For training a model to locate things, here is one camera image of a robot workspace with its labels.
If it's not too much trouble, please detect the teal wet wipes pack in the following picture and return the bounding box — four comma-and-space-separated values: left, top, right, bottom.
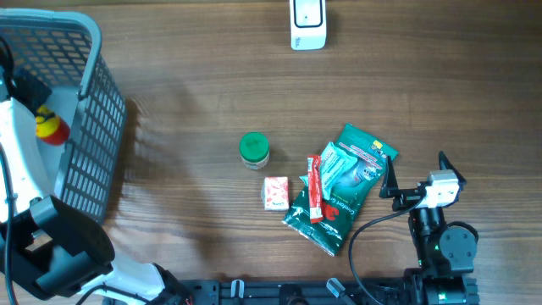
307, 142, 357, 200

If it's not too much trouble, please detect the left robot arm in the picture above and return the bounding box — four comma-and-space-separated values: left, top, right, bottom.
1, 42, 193, 304

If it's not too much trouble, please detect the white barcode scanner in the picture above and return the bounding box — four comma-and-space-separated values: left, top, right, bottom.
290, 0, 327, 51

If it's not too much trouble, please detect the black camera cable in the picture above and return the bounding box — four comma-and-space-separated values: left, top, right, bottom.
0, 143, 20, 305
347, 198, 424, 305

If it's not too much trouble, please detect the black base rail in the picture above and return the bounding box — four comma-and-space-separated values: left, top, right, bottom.
102, 277, 480, 305

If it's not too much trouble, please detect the red sauce bottle green cap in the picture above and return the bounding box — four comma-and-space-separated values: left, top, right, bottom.
35, 105, 70, 146

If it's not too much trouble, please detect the red stick sachet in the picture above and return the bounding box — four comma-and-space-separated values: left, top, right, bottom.
307, 155, 324, 224

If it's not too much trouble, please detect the right black camera cable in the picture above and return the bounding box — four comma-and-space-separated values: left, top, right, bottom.
347, 198, 424, 305

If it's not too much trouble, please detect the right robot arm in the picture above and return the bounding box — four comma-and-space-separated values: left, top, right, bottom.
379, 152, 480, 305

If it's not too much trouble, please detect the left black camera cable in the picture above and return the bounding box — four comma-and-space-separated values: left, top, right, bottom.
0, 143, 20, 305

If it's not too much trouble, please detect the grey plastic shopping basket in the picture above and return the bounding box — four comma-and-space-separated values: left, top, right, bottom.
1, 8, 127, 223

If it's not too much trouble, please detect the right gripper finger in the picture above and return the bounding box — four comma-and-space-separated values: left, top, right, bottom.
438, 151, 467, 186
380, 156, 399, 193

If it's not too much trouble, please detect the green lid jar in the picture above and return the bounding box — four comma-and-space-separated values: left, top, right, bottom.
239, 132, 270, 170

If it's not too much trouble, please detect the green 3M gloves package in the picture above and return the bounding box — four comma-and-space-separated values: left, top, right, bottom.
283, 123, 398, 256

